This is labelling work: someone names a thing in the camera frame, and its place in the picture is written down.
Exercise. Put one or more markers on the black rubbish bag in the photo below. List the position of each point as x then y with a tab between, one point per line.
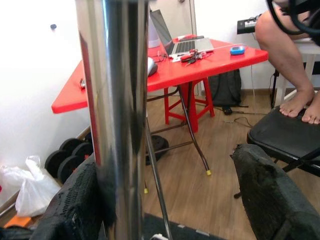
12	235

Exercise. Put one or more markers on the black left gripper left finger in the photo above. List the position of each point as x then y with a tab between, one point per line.
70	205

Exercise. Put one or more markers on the broom with steel pole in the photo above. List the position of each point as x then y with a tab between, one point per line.
117	100

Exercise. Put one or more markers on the orange foam block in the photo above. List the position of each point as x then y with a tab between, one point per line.
17	222

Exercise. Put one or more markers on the red plastic stool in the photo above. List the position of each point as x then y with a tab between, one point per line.
193	117

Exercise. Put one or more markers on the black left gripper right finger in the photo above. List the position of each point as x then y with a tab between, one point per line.
270	200

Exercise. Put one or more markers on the dark grey backpack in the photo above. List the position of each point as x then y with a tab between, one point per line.
225	87

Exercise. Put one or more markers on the black power strip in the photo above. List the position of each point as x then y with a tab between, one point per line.
246	25

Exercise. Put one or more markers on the blue round gadget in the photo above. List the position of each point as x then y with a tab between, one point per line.
237	50

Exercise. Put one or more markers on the black dumbbell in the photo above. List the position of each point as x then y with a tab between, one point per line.
56	162
70	170

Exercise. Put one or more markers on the silver laptop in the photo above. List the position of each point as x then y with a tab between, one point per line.
190	46

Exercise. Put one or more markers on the black weight plate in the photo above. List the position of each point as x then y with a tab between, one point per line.
161	147

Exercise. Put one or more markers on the black power adapter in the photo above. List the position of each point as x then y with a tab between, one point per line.
227	110

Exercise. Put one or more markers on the bare person leg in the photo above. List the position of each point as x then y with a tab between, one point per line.
282	57
312	115

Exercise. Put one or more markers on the white plastic bag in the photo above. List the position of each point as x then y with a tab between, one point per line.
32	192

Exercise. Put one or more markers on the white wooden stool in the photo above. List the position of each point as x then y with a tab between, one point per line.
306	48

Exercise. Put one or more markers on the black folding chair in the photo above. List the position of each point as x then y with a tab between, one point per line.
280	135

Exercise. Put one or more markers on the dark wall hook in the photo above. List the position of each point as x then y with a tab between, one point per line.
53	26

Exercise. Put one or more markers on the red plastic table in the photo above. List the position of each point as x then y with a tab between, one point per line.
200	70

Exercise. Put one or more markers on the grey computer mouse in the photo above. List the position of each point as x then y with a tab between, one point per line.
152	67

